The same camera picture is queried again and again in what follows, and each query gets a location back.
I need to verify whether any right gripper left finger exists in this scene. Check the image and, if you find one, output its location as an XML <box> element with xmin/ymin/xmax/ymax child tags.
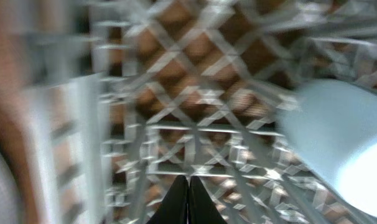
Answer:
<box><xmin>146</xmin><ymin>175</ymin><xmax>189</xmax><ymax>224</ymax></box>

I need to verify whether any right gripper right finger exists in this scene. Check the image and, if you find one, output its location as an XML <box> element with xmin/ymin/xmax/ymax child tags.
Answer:
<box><xmin>188</xmin><ymin>176</ymin><xmax>227</xmax><ymax>224</ymax></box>

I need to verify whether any light blue cup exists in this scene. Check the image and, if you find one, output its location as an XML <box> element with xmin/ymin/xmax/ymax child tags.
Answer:
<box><xmin>277</xmin><ymin>79</ymin><xmax>377</xmax><ymax>218</ymax></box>

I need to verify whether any grey dishwasher rack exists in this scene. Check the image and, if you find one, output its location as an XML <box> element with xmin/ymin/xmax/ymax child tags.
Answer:
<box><xmin>23</xmin><ymin>0</ymin><xmax>377</xmax><ymax>223</ymax></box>

